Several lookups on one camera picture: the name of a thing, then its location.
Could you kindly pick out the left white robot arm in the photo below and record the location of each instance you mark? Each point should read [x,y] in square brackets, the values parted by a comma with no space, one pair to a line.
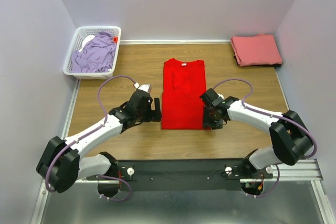
[64,160]

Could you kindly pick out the white garment in basket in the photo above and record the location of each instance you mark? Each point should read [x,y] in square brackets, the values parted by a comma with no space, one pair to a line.
[85,41]

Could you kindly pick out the purple t shirt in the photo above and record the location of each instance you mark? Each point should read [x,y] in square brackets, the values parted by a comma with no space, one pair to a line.
[97,55]

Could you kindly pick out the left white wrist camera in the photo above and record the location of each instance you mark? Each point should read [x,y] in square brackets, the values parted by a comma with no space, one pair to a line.
[144,87]

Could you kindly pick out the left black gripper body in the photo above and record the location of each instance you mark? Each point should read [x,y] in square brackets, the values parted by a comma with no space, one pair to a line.
[145,115]

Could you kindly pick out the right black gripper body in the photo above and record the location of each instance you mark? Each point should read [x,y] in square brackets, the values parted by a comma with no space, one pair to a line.
[210,118]

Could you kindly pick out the white plastic laundry basket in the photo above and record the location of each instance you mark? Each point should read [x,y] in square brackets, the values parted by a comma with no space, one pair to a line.
[80,34]

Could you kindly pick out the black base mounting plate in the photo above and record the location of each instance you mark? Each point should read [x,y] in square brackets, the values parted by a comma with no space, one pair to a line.
[179,175]

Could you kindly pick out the red t shirt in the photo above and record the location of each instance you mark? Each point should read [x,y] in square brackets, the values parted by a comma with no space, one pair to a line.
[183,84]

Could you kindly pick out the aluminium frame rail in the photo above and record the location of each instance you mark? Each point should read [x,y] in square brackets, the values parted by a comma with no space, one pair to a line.
[305,169]

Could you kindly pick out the folded pink t shirt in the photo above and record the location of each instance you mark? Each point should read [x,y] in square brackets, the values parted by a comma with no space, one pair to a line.
[256,50]

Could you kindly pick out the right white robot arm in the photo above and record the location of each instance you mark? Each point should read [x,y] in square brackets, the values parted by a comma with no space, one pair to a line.
[290,139]

